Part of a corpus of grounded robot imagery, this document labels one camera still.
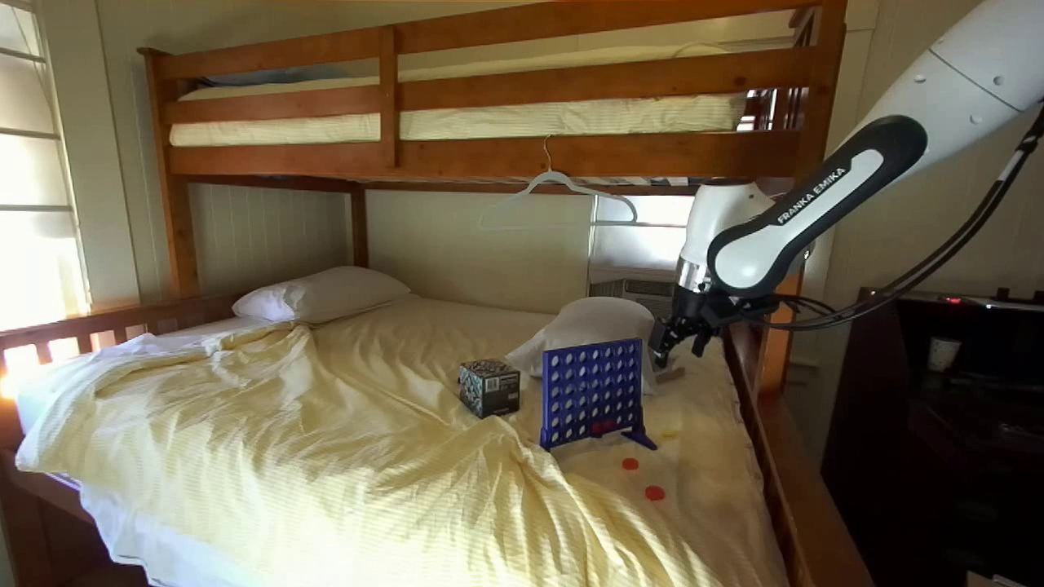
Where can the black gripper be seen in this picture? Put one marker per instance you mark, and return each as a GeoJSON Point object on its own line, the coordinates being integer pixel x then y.
{"type": "Point", "coordinates": [688, 311]}

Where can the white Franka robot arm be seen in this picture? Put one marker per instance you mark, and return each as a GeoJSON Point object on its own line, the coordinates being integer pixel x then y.
{"type": "Point", "coordinates": [981, 67]}

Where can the blue connect four grid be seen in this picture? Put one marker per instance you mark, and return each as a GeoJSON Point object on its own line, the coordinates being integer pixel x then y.
{"type": "Point", "coordinates": [590, 397]}

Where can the orange game chip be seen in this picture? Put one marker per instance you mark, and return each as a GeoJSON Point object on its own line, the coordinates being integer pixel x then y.
{"type": "Point", "coordinates": [652, 494]}
{"type": "Point", "coordinates": [631, 464]}

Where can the window air conditioner unit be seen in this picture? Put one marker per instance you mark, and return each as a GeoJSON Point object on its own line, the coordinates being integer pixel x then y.
{"type": "Point", "coordinates": [624, 292]}

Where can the large white pillow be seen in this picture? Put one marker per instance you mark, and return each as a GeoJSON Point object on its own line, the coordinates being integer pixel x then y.
{"type": "Point", "coordinates": [589, 320]}

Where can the small dark printed box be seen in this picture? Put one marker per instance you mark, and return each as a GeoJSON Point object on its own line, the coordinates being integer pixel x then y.
{"type": "Point", "coordinates": [490, 388]}

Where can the white plastic clothes hanger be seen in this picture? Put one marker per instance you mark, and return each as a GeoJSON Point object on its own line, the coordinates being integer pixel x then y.
{"type": "Point", "coordinates": [555, 176]}

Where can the bunk mattress pale yellow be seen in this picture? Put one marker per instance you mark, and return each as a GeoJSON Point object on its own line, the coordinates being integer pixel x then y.
{"type": "Point", "coordinates": [564, 119]}

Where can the white cup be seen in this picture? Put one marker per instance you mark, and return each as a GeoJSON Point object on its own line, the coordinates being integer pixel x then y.
{"type": "Point", "coordinates": [945, 354]}

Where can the dark wooden cabinet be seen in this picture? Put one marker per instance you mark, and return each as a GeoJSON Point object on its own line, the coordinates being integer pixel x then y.
{"type": "Point", "coordinates": [923, 491]}

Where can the flat white pillow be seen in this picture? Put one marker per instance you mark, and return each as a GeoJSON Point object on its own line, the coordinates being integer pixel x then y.
{"type": "Point", "coordinates": [322, 296]}

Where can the pale yellow bed sheet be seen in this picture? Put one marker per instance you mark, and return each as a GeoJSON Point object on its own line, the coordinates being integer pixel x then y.
{"type": "Point", "coordinates": [328, 459]}

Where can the bright window with blinds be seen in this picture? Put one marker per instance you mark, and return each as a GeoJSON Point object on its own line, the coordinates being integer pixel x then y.
{"type": "Point", "coordinates": [32, 239]}

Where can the wooden bunk bed frame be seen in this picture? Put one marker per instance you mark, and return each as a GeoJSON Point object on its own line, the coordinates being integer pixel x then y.
{"type": "Point", "coordinates": [490, 157]}

